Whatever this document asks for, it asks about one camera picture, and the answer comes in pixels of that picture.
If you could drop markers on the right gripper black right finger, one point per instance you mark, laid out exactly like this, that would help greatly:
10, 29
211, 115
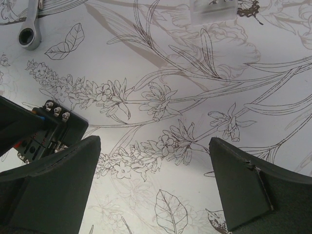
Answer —
258, 196

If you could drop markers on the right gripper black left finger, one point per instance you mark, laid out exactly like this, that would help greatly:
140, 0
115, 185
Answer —
49, 196

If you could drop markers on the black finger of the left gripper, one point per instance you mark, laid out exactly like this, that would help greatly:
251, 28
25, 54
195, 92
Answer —
16, 123

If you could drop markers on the black fuse box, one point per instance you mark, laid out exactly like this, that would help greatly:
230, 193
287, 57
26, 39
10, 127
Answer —
61, 128

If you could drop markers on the clear plastic fuse box cover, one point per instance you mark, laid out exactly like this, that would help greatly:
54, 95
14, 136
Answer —
212, 11

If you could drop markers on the silver ratchet wrench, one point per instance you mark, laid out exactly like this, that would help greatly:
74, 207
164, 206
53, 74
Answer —
29, 36

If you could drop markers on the floral patterned mat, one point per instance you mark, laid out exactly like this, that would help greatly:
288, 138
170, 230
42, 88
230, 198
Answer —
156, 88

